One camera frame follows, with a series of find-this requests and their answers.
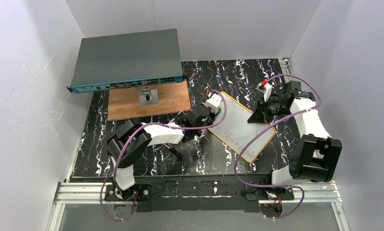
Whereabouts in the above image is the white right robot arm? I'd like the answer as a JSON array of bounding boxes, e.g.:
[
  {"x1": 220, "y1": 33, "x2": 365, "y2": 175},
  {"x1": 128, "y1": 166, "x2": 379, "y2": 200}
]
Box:
[{"x1": 247, "y1": 80, "x2": 342, "y2": 186}]

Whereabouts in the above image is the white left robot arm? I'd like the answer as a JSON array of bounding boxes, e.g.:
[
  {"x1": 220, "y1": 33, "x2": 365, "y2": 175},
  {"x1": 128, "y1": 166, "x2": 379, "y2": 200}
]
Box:
[{"x1": 107, "y1": 105, "x2": 220, "y2": 191}]

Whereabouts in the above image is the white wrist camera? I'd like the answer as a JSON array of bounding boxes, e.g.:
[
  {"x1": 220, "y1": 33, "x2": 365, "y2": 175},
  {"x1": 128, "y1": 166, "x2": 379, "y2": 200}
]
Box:
[
  {"x1": 256, "y1": 80, "x2": 272, "y2": 102},
  {"x1": 204, "y1": 92, "x2": 222, "y2": 114}
]

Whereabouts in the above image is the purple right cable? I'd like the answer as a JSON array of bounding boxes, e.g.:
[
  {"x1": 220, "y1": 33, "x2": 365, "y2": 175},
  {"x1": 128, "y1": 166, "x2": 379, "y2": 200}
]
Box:
[{"x1": 234, "y1": 74, "x2": 322, "y2": 220}]

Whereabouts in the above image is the grey metal stand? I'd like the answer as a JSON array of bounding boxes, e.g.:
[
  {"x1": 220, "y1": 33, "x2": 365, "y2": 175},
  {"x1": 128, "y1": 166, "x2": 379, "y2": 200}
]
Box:
[{"x1": 139, "y1": 88, "x2": 158, "y2": 106}]

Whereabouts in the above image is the purple cable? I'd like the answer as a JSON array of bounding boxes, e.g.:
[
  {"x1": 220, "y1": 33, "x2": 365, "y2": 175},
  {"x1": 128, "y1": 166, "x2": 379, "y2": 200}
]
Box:
[
  {"x1": 234, "y1": 74, "x2": 322, "y2": 220},
  {"x1": 99, "y1": 90, "x2": 228, "y2": 222}
]

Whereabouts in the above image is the wooden board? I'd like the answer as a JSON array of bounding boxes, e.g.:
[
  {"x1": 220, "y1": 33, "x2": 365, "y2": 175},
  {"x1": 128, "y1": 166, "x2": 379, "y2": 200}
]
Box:
[{"x1": 107, "y1": 81, "x2": 192, "y2": 121}]

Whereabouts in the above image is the grey network switch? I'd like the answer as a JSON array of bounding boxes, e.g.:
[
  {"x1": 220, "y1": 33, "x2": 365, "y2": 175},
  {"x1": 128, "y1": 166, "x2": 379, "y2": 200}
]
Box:
[{"x1": 67, "y1": 29, "x2": 186, "y2": 94}]

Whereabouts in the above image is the yellow-framed whiteboard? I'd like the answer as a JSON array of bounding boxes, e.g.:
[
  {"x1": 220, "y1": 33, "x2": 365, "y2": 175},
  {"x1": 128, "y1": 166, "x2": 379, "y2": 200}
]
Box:
[{"x1": 208, "y1": 91, "x2": 276, "y2": 163}]

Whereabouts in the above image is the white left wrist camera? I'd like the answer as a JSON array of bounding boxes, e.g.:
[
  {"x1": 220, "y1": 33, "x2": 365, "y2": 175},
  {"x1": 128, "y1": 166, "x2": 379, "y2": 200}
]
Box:
[{"x1": 204, "y1": 92, "x2": 222, "y2": 114}]

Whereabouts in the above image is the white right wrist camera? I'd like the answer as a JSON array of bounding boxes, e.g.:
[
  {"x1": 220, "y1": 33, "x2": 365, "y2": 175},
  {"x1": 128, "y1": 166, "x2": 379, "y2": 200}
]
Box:
[{"x1": 256, "y1": 80, "x2": 272, "y2": 102}]

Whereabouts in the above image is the aluminium frame rail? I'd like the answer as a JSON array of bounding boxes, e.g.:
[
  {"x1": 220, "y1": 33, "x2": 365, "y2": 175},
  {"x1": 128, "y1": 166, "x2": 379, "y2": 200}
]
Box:
[{"x1": 47, "y1": 57, "x2": 350, "y2": 231}]

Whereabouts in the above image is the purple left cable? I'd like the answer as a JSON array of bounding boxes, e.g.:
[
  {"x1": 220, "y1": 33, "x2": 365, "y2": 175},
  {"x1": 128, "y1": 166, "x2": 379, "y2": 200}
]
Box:
[{"x1": 99, "y1": 90, "x2": 228, "y2": 222}]

